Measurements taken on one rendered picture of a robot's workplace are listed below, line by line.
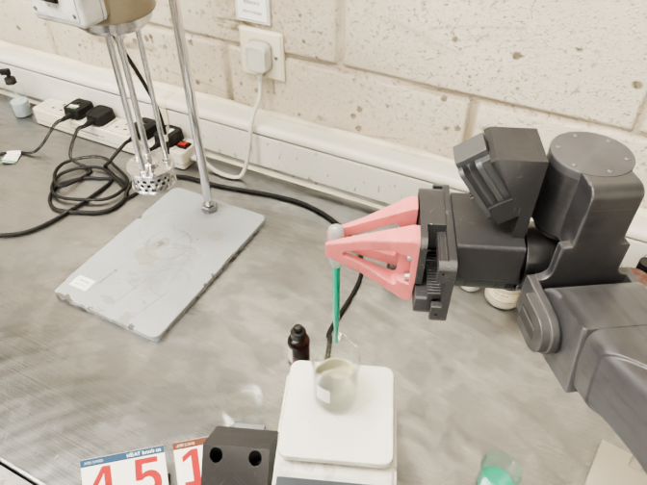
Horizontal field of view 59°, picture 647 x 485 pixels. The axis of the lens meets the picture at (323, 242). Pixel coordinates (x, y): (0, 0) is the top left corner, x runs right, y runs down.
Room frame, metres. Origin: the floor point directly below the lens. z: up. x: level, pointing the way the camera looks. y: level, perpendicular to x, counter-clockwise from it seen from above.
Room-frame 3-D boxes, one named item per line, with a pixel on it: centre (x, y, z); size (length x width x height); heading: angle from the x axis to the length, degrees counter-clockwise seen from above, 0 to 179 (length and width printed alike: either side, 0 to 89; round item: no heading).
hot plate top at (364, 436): (0.34, -0.02, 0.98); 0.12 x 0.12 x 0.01; 85
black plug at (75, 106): (1.05, 0.51, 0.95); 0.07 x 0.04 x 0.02; 153
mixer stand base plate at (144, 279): (0.67, 0.25, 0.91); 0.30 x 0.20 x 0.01; 153
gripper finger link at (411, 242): (0.35, -0.05, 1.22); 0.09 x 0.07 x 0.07; 85
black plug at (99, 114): (1.02, 0.46, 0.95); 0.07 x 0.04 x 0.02; 153
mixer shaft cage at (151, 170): (0.68, 0.25, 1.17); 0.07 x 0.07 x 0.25
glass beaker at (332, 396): (0.35, -0.01, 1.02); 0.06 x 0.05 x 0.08; 174
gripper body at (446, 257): (0.34, -0.12, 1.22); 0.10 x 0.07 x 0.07; 175
